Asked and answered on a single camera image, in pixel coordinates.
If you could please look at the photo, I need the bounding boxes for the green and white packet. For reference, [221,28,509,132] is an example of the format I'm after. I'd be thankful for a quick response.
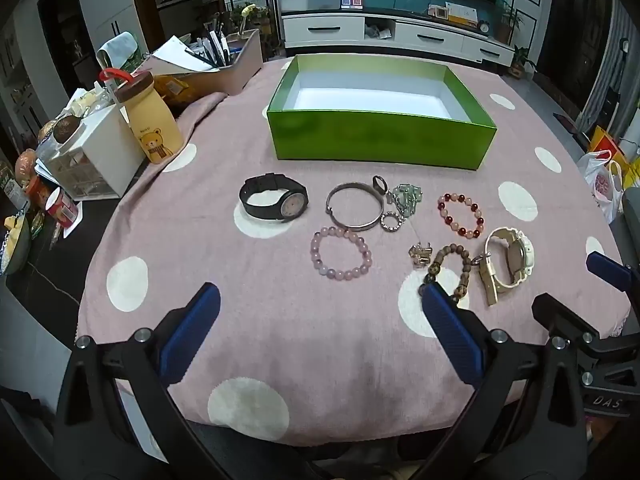
[96,31,146,76]

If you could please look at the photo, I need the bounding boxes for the black wrist watch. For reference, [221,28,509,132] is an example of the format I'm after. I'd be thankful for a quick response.
[239,172,309,222]

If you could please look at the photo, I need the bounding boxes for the beige pen holder box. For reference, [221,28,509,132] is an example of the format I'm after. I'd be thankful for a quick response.
[192,27,265,97]

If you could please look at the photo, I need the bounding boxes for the silver bangle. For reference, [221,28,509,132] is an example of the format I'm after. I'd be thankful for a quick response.
[326,182,388,232]

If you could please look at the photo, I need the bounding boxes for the red and white cup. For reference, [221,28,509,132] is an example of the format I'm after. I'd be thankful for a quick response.
[45,187,81,226]

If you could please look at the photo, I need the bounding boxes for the white printed plastic bag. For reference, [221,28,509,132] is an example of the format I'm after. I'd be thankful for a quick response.
[577,150,626,226]

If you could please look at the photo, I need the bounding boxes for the small potted plant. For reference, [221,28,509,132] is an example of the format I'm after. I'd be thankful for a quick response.
[510,45,538,78]

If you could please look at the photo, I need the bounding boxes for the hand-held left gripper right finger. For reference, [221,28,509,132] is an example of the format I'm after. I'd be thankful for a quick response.
[415,282,588,480]

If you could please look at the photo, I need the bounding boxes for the tall potted plant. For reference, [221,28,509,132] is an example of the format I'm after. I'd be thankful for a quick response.
[495,0,526,46]

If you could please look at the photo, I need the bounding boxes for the yellow paper bag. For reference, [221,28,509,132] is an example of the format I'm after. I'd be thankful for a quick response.
[590,127,640,191]

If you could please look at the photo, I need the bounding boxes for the metal bowl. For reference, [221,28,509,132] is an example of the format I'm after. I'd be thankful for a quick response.
[0,215,31,276]

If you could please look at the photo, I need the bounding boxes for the red bead bracelet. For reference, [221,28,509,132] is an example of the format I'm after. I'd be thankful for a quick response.
[437,191,487,239]

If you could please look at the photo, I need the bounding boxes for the bunch of pens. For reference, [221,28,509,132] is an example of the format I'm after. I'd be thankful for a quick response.
[185,12,236,68]

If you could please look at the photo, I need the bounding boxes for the brown round lid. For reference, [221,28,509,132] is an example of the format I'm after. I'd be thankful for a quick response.
[52,115,83,142]

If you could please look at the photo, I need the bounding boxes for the white and yellow desk calendar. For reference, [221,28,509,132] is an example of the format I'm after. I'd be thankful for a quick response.
[445,2,479,26]

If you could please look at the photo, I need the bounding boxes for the green cardboard box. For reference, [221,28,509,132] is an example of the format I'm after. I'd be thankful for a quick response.
[265,54,498,168]

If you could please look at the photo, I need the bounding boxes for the white wrist watch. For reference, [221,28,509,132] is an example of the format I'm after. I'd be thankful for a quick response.
[480,226,536,307]

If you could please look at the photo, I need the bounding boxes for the gold charm jewelry piece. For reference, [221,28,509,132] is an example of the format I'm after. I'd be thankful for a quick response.
[409,241,435,268]

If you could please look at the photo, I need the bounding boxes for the grey striped curtain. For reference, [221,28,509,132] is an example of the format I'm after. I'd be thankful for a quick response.
[580,0,640,141]

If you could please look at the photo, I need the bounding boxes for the white drawer organizer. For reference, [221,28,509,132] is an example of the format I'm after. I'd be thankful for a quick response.
[35,102,151,201]

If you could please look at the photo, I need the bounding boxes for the white paper sheets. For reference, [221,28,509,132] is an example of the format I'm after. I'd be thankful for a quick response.
[142,36,218,73]

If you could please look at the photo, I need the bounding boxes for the white television cabinet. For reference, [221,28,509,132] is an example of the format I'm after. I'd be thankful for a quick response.
[280,7,516,66]

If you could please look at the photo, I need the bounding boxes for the leafy plants in crate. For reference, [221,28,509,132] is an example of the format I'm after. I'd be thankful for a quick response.
[227,2,281,58]

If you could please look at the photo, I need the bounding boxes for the brown wooden bead bracelet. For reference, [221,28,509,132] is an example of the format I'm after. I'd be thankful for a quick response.
[422,242,476,311]

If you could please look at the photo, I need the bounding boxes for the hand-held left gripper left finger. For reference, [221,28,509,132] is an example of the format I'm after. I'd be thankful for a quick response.
[54,281,236,480]

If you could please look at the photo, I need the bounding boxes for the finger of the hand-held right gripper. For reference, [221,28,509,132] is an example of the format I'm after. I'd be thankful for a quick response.
[531,292,601,350]
[586,251,633,293]

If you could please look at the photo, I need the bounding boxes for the pink polka dot blanket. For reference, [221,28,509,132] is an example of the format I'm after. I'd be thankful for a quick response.
[75,55,633,448]

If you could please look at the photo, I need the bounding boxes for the pink bead bracelet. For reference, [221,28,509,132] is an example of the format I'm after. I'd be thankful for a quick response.
[310,226,373,278]

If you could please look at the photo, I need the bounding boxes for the yellow snack bag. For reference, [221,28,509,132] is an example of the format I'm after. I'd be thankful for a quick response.
[152,74,193,106]

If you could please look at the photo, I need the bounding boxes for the yellow bear bottle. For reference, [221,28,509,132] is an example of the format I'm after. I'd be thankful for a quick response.
[99,67,185,165]

